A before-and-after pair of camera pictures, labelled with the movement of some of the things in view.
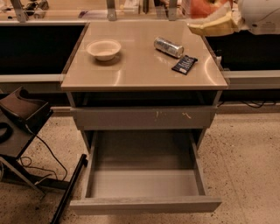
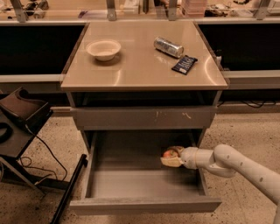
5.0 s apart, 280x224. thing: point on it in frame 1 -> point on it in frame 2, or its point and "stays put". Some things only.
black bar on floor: x=75 y=178 stays put
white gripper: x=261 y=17 -> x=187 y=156
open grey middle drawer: x=143 y=171 stays put
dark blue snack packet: x=185 y=64 stays put
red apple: x=203 y=8 -> x=171 y=154
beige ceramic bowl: x=103 y=50 stays put
